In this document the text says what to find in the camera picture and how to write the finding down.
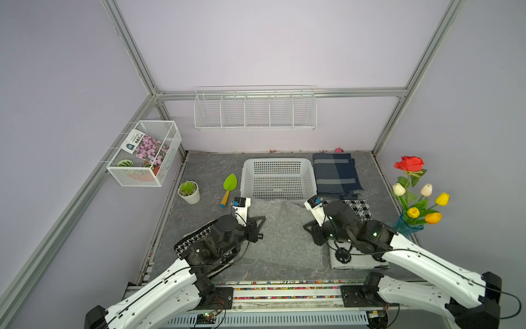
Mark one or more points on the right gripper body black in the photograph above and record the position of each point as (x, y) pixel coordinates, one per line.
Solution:
(318, 232)

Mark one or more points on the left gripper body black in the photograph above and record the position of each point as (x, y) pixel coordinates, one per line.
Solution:
(251, 235)

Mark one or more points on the smiley houndstooth white scarf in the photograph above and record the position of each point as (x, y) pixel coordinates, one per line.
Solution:
(343, 255)

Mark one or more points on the grey scarf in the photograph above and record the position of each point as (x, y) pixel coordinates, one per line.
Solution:
(287, 251)

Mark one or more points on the black white houndstooth scarf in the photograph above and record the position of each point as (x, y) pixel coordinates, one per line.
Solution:
(201, 247)

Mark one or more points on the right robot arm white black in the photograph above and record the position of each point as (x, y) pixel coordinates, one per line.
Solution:
(402, 272)

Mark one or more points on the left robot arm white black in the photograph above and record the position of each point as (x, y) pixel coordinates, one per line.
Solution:
(186, 283)

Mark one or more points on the white plastic basket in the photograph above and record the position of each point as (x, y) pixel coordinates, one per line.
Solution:
(291, 179)

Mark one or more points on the navy striped folded scarf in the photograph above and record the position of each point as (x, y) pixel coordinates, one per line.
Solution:
(336, 175)

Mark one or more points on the green toy shovel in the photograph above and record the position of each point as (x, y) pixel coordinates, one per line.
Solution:
(230, 184)

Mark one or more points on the small potted green plant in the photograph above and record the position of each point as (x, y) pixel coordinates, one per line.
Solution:
(189, 191)

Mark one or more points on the blue glass vase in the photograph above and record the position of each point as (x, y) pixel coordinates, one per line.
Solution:
(406, 229)

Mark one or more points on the artificial flower bouquet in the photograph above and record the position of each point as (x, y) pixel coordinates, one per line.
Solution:
(418, 207)

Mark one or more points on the flower seed packet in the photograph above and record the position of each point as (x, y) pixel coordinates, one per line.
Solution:
(145, 147)

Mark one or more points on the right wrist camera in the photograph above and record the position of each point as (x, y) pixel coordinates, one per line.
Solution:
(316, 207)

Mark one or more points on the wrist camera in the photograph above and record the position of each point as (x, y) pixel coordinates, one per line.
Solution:
(240, 208)
(316, 207)

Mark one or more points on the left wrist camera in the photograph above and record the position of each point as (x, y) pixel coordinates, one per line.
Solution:
(240, 208)

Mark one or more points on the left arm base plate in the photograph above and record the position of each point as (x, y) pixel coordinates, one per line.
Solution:
(221, 297)

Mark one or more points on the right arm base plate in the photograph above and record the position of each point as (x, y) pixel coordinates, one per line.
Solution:
(355, 296)

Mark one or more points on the white wire wall shelf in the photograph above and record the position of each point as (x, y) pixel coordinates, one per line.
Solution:
(256, 109)

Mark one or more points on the white mesh wall basket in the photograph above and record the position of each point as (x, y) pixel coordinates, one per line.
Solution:
(130, 171)

